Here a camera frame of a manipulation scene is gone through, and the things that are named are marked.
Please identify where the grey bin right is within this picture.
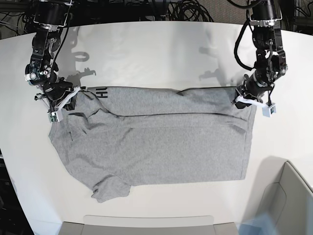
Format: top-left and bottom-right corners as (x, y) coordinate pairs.
(256, 162), (313, 235)

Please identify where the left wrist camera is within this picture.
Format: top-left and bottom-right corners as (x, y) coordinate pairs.
(262, 103), (276, 118)

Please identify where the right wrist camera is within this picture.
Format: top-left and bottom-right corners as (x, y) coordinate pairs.
(48, 110), (63, 123)

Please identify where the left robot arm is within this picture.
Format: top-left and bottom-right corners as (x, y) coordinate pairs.
(228, 0), (288, 109)

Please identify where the black cable bundle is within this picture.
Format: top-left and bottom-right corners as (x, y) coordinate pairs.
(168, 0), (216, 23)

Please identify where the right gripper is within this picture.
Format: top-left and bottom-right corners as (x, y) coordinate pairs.
(34, 78), (86, 112)

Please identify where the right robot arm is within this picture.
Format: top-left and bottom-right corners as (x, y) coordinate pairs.
(25, 0), (82, 112)

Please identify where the grey T-shirt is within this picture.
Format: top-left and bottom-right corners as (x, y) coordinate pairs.
(49, 87), (256, 203)

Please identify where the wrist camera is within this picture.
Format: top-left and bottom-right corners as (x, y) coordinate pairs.
(48, 110), (63, 123)
(262, 103), (276, 118)

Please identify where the blue translucent object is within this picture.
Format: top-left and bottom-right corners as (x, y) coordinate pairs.
(238, 211), (277, 235)

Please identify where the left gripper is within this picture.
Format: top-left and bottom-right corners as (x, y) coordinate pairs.
(232, 70), (274, 110)

